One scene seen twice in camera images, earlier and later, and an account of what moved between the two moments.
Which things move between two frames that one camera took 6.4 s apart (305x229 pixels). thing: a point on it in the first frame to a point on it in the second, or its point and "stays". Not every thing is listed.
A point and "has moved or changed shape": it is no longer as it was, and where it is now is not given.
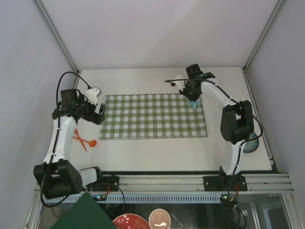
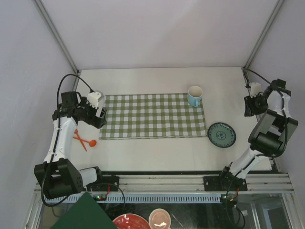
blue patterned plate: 251,145 has moved or changed shape
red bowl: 130,221 stays
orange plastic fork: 76,131 stays
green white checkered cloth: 154,116 stays
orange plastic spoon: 92,143 stays
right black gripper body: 192,94 to 256,104
